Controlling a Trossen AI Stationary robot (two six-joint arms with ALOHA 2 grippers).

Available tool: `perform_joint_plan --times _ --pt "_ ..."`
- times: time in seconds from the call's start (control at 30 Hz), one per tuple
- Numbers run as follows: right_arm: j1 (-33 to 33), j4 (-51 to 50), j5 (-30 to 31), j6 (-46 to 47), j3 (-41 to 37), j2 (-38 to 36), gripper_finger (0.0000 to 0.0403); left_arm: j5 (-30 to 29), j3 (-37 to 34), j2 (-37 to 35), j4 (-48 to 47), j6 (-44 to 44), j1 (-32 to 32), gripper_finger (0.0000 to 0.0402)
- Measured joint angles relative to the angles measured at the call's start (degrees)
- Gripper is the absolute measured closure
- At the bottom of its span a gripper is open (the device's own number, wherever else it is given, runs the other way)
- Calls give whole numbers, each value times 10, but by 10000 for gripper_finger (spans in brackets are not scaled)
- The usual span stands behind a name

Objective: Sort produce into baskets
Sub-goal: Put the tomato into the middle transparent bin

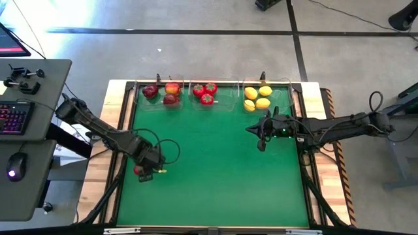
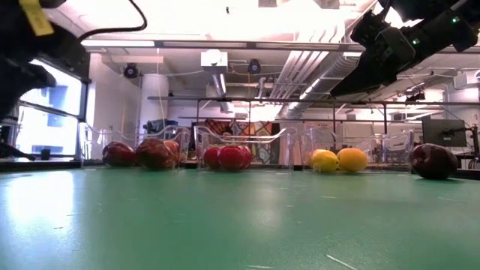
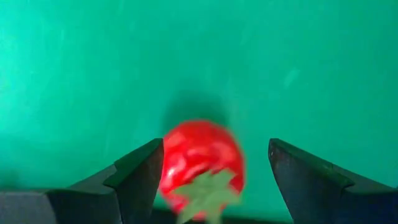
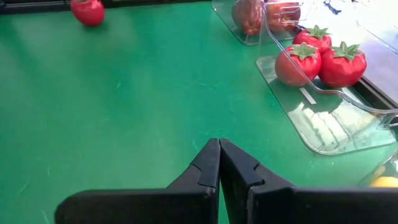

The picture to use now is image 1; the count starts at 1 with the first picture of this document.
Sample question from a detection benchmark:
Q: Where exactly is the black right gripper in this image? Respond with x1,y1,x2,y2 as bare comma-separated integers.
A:
245,115,297,140

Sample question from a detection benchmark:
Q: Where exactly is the dented dark red apple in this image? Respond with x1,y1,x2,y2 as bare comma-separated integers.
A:
163,93,180,107

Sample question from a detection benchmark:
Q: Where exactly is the red yellow streaked apple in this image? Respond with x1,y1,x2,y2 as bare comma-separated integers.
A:
165,82,182,97

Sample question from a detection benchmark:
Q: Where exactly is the clear plastic basket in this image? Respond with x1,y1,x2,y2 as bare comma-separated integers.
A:
135,77,185,112
188,78,240,114
242,77,295,114

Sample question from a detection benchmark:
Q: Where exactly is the green table mat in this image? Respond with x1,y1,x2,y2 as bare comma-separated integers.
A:
116,85,310,228

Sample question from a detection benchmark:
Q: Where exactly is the white metal plate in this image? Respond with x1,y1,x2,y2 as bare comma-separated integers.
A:
103,227,142,234
285,228,323,235

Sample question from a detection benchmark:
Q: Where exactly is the white paper sheet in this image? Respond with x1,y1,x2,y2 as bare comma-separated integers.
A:
54,143,89,167

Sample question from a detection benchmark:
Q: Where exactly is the black yellow hazard strip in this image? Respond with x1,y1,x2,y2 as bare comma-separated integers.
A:
321,87,357,227

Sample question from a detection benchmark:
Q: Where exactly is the grey desk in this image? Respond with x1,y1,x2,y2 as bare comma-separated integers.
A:
0,139,58,223
0,58,72,142

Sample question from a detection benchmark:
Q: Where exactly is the black floor box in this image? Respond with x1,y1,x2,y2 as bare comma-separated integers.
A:
254,0,282,12

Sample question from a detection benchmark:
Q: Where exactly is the black computer mouse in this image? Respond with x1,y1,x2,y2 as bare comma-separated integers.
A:
5,151,28,183

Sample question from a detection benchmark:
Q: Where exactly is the grey metal stand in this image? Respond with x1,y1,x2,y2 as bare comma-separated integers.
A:
365,81,418,190

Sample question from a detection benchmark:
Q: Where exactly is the backlit keyboard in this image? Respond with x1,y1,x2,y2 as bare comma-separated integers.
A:
0,100,36,136

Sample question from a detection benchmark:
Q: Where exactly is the black c-clamp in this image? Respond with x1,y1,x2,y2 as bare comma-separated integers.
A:
3,79,42,96
8,64,46,80

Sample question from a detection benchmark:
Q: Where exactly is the dark desk monitor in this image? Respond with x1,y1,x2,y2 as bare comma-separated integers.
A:
0,22,32,58

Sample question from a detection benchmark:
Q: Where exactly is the black round stand base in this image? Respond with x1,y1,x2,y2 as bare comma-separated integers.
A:
387,0,418,32

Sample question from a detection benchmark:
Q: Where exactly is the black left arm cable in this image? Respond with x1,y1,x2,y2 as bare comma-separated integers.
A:
129,128,182,165

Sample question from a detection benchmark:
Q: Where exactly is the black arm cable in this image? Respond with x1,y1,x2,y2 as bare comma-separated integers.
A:
368,90,385,114
129,128,182,165

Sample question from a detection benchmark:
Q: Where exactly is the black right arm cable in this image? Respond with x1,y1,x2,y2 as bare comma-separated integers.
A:
368,90,385,114

